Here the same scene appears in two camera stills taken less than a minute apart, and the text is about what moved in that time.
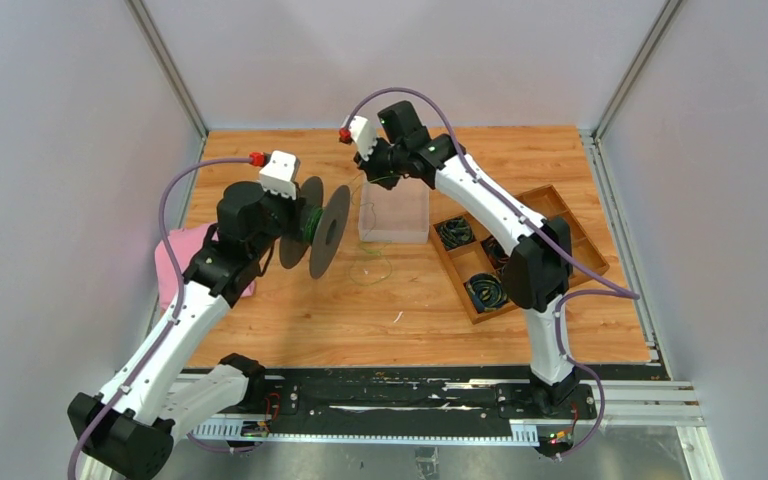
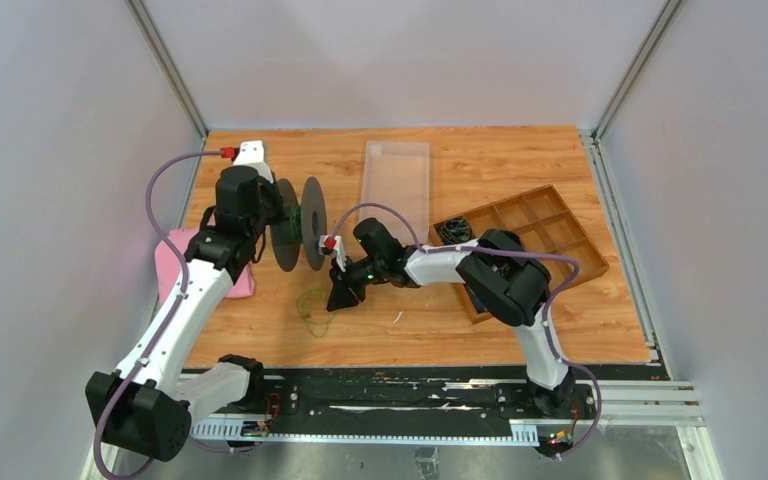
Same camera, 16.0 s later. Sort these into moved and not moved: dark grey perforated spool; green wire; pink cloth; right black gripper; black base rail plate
Moved: right black gripper; dark grey perforated spool; green wire
Not moved: pink cloth; black base rail plate
